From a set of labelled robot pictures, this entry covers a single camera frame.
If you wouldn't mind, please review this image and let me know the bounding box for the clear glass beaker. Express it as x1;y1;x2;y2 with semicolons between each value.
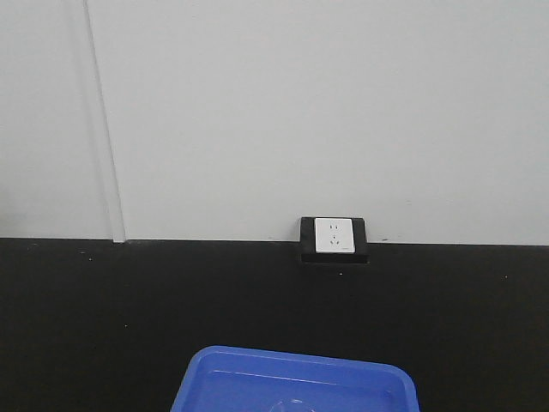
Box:
268;398;316;412

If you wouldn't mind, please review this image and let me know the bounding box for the blue plastic tray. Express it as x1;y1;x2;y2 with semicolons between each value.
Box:
172;346;419;411

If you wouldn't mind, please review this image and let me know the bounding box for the black socket mounting box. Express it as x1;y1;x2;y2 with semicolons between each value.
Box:
299;216;369;264

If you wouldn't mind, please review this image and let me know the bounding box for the white wall power socket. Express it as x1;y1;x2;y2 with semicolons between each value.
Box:
314;217;355;254

